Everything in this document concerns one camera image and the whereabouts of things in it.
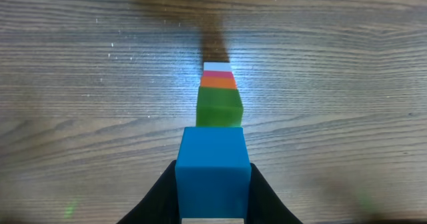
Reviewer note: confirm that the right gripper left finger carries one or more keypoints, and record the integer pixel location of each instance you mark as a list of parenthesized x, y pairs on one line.
[(160, 200)]

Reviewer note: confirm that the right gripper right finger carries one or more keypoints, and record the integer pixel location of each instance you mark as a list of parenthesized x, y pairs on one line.
[(263, 200)]

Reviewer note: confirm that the red cube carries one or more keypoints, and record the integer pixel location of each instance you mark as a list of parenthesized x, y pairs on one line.
[(218, 74)]

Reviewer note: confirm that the orange cube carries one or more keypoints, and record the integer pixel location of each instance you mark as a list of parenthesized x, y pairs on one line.
[(218, 83)]

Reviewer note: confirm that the white cube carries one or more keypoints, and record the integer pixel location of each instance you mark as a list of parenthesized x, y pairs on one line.
[(217, 66)]

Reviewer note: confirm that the green cube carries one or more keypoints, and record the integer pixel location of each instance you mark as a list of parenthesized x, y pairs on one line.
[(218, 107)]

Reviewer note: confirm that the blue cube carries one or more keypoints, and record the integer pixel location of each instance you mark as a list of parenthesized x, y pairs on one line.
[(213, 170)]

